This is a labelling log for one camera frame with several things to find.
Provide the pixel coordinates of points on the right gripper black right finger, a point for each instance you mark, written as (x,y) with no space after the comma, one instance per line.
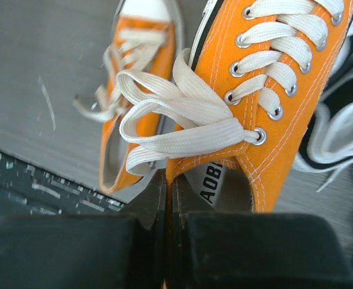
(214,249)

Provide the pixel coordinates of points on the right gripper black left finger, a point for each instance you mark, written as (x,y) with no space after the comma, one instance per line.
(122,250)

